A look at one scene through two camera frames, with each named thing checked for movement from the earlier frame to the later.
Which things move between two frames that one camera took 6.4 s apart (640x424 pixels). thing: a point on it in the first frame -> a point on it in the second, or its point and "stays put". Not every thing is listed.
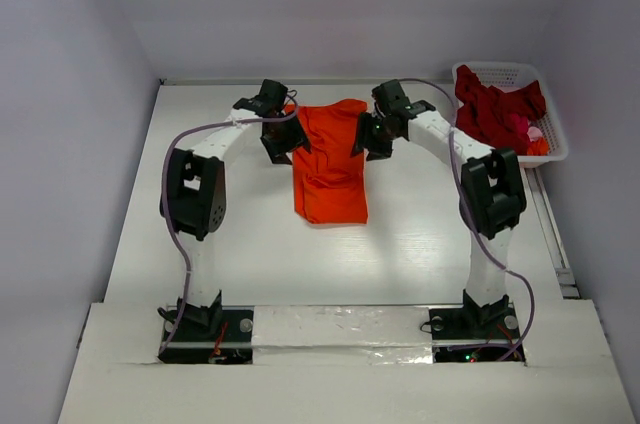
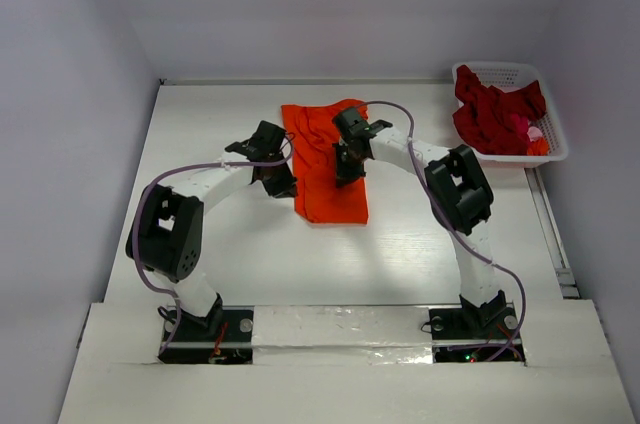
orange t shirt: (330, 186) stays put
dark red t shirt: (486, 112) stays put
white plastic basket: (514, 76) stays put
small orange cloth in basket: (539, 147) stays put
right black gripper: (373, 142) -> (347, 167)
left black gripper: (293, 142) -> (285, 188)
